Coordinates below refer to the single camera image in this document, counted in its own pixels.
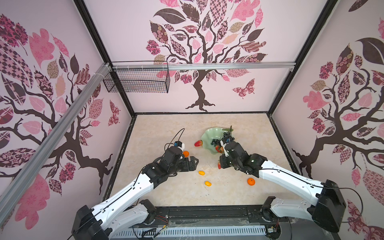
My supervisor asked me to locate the aluminium rail left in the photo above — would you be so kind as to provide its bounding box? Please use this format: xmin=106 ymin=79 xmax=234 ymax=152
xmin=1 ymin=63 xmax=111 ymax=224

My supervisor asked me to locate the white vented strip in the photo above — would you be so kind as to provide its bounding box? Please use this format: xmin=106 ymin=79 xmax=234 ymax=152
xmin=112 ymin=226 xmax=266 ymax=240

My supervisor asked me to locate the dark grape bunch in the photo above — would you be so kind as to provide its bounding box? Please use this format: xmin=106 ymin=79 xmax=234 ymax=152
xmin=211 ymin=128 xmax=235 ymax=147

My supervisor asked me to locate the aluminium rail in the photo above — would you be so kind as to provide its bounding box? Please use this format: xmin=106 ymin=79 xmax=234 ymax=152
xmin=1 ymin=63 xmax=111 ymax=224
xmin=113 ymin=62 xmax=296 ymax=71

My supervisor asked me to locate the black base frame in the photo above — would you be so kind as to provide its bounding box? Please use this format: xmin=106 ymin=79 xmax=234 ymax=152
xmin=80 ymin=203 xmax=341 ymax=240

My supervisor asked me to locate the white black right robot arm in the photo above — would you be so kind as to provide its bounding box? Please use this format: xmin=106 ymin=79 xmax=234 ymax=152
xmin=220 ymin=141 xmax=347 ymax=233

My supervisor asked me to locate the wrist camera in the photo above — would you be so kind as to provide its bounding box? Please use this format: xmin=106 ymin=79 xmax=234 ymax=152
xmin=220 ymin=139 xmax=229 ymax=157
xmin=174 ymin=141 xmax=185 ymax=151

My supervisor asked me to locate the orange mandarin centre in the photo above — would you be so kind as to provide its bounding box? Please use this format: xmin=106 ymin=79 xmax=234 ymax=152
xmin=183 ymin=151 xmax=190 ymax=158

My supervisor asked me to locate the aluminium rail back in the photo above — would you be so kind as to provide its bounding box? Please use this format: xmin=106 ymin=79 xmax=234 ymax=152
xmin=113 ymin=62 xmax=296 ymax=71

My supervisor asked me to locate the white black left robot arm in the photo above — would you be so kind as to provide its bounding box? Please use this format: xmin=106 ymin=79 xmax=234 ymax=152
xmin=70 ymin=146 xmax=199 ymax=240

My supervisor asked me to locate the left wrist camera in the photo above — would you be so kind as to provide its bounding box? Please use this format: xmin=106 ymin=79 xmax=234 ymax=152
xmin=174 ymin=141 xmax=185 ymax=151

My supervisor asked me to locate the green scalloped fruit bowl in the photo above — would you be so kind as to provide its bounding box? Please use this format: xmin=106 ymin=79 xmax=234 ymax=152
xmin=201 ymin=127 xmax=234 ymax=155

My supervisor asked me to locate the black wire basket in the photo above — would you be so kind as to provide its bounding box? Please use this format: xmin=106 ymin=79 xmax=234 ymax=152
xmin=103 ymin=60 xmax=171 ymax=94

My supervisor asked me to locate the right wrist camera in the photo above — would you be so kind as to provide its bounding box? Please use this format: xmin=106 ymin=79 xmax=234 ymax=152
xmin=220 ymin=139 xmax=229 ymax=157

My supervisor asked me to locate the orange mandarin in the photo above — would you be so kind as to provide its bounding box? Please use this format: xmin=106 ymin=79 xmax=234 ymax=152
xmin=247 ymin=178 xmax=256 ymax=186
xmin=183 ymin=151 xmax=190 ymax=158

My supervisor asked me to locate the orange mandarin right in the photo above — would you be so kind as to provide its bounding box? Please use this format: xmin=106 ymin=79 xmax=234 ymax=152
xmin=247 ymin=178 xmax=256 ymax=186

